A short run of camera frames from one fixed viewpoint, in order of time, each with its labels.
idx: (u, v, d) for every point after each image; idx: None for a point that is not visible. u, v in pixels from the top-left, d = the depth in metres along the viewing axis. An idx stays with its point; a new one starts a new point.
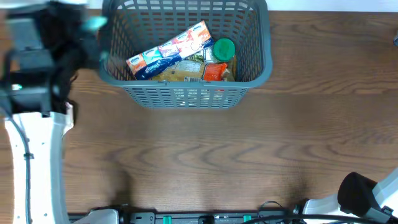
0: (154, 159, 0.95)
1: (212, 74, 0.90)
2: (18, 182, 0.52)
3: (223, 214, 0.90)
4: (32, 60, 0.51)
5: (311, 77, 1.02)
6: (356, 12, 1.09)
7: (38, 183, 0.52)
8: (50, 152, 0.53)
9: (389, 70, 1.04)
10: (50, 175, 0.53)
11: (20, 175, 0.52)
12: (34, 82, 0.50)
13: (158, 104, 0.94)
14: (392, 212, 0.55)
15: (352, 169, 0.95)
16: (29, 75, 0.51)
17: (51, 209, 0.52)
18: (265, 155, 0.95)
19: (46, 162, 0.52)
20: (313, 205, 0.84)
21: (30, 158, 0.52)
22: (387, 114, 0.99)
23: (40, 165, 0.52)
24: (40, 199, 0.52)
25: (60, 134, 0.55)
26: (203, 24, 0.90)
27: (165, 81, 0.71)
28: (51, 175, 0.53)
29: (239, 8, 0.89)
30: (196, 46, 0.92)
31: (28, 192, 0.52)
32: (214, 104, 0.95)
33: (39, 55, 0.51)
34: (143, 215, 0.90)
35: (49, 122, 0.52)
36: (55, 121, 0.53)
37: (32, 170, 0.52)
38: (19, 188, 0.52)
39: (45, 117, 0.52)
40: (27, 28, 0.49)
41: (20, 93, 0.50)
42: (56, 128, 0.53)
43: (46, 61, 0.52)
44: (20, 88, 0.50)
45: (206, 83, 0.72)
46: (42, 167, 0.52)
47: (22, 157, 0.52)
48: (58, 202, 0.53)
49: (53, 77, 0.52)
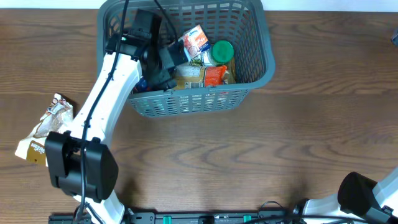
0: (155, 159, 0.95)
1: (212, 76, 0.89)
2: (91, 93, 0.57)
3: (223, 214, 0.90)
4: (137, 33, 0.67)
5: (312, 76, 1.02)
6: (356, 11, 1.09)
7: (107, 101, 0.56)
8: (122, 89, 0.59)
9: (389, 70, 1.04)
10: (115, 104, 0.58)
11: (96, 89, 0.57)
12: (133, 44, 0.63)
13: (161, 112, 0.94)
14: (392, 212, 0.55)
15: (352, 169, 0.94)
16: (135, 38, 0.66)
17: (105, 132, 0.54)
18: (265, 155, 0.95)
19: (119, 88, 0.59)
20: (313, 205, 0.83)
21: (111, 79, 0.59)
22: (387, 114, 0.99)
23: (115, 89, 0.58)
24: (102, 110, 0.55)
25: (131, 81, 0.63)
26: (198, 28, 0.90)
27: (171, 90, 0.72)
28: (115, 108, 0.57)
29: (233, 9, 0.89)
30: (193, 51, 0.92)
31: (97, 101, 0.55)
32: (218, 107, 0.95)
33: (143, 32, 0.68)
34: (143, 215, 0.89)
35: (133, 63, 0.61)
36: (137, 67, 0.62)
37: (109, 88, 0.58)
38: (91, 98, 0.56)
39: (132, 60, 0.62)
40: (147, 17, 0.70)
41: (123, 46, 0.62)
42: (134, 74, 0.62)
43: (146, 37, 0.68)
44: (125, 40, 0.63)
45: (212, 88, 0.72)
46: (116, 93, 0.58)
47: (104, 78, 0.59)
48: (110, 125, 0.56)
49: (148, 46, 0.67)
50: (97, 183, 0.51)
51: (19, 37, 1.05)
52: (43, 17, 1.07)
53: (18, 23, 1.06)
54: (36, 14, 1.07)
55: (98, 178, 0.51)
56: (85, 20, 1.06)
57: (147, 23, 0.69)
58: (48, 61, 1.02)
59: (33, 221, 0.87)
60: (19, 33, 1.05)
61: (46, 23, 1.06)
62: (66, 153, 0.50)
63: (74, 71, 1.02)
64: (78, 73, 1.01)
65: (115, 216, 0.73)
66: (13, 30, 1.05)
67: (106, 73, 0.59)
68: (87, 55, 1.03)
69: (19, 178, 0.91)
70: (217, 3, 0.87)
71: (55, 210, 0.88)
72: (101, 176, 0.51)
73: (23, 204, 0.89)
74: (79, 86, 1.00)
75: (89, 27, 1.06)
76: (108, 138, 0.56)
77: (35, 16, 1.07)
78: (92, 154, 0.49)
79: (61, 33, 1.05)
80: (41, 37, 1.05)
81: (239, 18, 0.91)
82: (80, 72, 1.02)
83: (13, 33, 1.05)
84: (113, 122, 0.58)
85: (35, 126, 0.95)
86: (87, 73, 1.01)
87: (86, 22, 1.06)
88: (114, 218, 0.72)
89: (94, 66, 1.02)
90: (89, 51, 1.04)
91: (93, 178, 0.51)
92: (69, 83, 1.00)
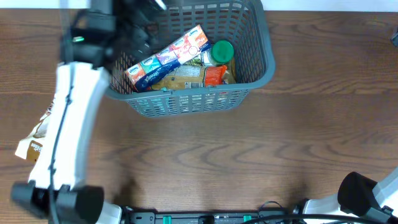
0: (155, 159, 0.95)
1: (212, 76, 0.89)
2: (49, 128, 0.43)
3: (223, 214, 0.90)
4: (97, 23, 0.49)
5: (312, 76, 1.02)
6: (356, 11, 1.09)
7: (69, 134, 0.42)
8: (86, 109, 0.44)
9: (389, 70, 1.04)
10: (83, 135, 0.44)
11: (53, 121, 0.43)
12: (91, 41, 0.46)
13: (161, 112, 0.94)
14: (392, 212, 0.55)
15: (352, 169, 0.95)
16: (94, 32, 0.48)
17: (78, 175, 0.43)
18: (265, 155, 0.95)
19: (83, 112, 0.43)
20: (313, 205, 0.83)
21: (70, 104, 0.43)
22: (387, 114, 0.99)
23: (78, 116, 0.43)
24: (65, 149, 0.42)
25: (100, 93, 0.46)
26: (198, 28, 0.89)
27: (171, 90, 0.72)
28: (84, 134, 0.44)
29: (233, 8, 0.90)
30: (193, 51, 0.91)
31: (58, 138, 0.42)
32: (218, 107, 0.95)
33: (104, 18, 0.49)
34: (143, 216, 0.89)
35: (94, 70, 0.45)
36: (102, 76, 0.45)
37: (69, 116, 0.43)
38: (50, 133, 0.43)
39: (94, 68, 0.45)
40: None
41: (76, 47, 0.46)
42: (99, 84, 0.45)
43: (108, 26, 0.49)
44: (81, 40, 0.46)
45: (212, 88, 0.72)
46: (80, 121, 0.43)
47: (61, 102, 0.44)
48: (81, 162, 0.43)
49: (114, 38, 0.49)
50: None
51: (19, 37, 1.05)
52: (43, 16, 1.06)
53: (18, 23, 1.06)
54: (35, 13, 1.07)
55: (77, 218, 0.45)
56: None
57: (107, 4, 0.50)
58: (48, 61, 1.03)
59: (33, 221, 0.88)
60: (19, 33, 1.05)
61: (46, 23, 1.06)
62: (39, 195, 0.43)
63: None
64: None
65: (114, 221, 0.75)
66: (14, 30, 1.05)
67: (64, 94, 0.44)
68: None
69: (20, 178, 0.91)
70: (217, 3, 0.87)
71: None
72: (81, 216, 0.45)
73: None
74: None
75: None
76: (84, 175, 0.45)
77: (35, 16, 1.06)
78: (63, 201, 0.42)
79: None
80: (41, 37, 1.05)
81: (239, 18, 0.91)
82: None
83: (12, 33, 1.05)
84: (87, 152, 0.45)
85: (36, 126, 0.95)
86: None
87: None
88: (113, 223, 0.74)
89: None
90: None
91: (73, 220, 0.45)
92: None
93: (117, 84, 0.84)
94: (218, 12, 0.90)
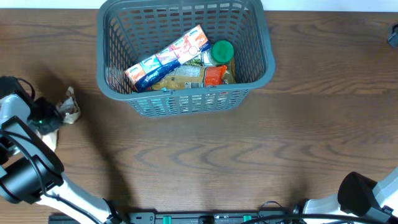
0: (154, 159, 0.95)
1: (212, 77, 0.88)
2: None
3: (223, 214, 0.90)
4: None
5: (312, 76, 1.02)
6: (356, 11, 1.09)
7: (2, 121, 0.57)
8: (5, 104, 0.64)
9: (389, 70, 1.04)
10: None
11: None
12: None
13: (161, 112, 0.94)
14: (392, 211, 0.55)
15: (352, 169, 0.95)
16: None
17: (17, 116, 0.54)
18: (265, 155, 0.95)
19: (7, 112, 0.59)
20: (313, 205, 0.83)
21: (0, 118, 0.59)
22: (387, 114, 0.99)
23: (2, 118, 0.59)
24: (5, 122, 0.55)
25: (17, 102, 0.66)
26: (198, 28, 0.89)
27: (171, 90, 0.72)
28: None
29: (233, 9, 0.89)
30: (193, 51, 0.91)
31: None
32: (217, 107, 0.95)
33: None
34: (143, 215, 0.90)
35: None
36: (14, 98, 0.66)
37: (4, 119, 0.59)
38: None
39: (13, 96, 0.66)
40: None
41: None
42: (15, 101, 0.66)
43: None
44: None
45: (212, 88, 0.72)
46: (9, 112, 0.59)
47: None
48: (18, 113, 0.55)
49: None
50: (35, 155, 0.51)
51: (17, 37, 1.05)
52: (43, 16, 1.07)
53: (17, 23, 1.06)
54: (35, 14, 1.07)
55: (44, 145, 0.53)
56: (85, 20, 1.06)
57: None
58: (49, 61, 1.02)
59: (33, 221, 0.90)
60: (18, 33, 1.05)
61: (45, 23, 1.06)
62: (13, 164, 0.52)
63: (74, 71, 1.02)
64: (78, 73, 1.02)
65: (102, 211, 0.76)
66: (12, 30, 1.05)
67: None
68: (87, 55, 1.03)
69: None
70: (217, 3, 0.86)
71: (56, 211, 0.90)
72: (45, 147, 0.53)
73: (24, 204, 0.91)
74: (80, 85, 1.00)
75: (89, 27, 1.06)
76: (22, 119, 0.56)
77: (35, 16, 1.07)
78: (11, 128, 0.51)
79: (61, 33, 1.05)
80: (40, 37, 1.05)
81: (239, 18, 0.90)
82: (80, 72, 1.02)
83: (11, 33, 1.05)
84: None
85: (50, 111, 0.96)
86: (87, 73, 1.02)
87: (86, 21, 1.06)
88: (101, 208, 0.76)
89: (94, 66, 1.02)
90: (89, 51, 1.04)
91: (47, 149, 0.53)
92: (69, 83, 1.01)
93: (117, 84, 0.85)
94: (219, 12, 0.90)
